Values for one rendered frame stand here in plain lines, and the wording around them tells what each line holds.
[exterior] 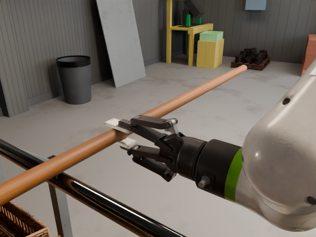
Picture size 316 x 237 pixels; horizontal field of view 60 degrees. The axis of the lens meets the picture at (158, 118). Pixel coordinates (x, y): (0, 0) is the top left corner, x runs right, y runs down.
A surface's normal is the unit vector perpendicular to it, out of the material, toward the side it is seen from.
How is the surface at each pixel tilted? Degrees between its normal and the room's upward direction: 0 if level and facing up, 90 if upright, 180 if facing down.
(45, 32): 90
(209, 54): 90
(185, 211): 0
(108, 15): 78
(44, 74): 90
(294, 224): 122
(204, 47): 90
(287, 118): 31
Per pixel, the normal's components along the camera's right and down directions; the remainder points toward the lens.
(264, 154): -0.79, -0.18
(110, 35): 0.84, 0.01
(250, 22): -0.52, 0.34
